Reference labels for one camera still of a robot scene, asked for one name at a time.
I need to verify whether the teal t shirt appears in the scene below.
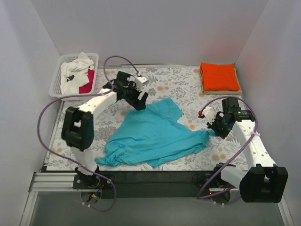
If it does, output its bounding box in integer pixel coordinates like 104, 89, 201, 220
95, 97, 216, 167

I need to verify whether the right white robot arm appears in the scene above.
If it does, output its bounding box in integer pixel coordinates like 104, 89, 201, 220
208, 110, 288, 203

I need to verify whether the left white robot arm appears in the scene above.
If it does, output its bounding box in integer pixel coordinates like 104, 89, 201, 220
61, 71, 148, 189

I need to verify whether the magenta t shirt in basket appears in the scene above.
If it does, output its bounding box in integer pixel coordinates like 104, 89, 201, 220
79, 69, 95, 94

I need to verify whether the folded orange t shirt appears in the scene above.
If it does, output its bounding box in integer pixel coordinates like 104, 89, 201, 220
200, 62, 240, 91

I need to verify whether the white plastic laundry basket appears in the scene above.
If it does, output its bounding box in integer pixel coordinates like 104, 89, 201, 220
49, 53, 99, 100

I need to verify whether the white t shirt in basket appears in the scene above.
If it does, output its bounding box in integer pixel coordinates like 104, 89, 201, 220
60, 52, 95, 95

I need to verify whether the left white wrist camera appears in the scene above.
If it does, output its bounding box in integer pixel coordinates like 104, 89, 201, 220
135, 76, 149, 91

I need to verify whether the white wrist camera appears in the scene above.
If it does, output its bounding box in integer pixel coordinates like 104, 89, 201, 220
135, 76, 149, 91
198, 106, 216, 125

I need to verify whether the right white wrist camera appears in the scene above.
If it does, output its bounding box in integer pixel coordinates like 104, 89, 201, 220
198, 106, 216, 125

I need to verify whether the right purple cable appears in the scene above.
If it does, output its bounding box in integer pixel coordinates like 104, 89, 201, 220
197, 97, 259, 206

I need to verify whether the purple cable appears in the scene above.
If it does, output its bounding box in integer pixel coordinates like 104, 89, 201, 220
37, 56, 142, 212
197, 97, 259, 206

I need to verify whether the aluminium frame rail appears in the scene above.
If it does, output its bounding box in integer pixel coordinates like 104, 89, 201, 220
28, 171, 283, 193

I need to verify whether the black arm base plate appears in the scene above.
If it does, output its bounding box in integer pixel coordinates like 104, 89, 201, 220
72, 171, 229, 199

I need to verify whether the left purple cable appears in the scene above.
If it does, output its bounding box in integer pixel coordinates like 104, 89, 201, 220
37, 56, 142, 212

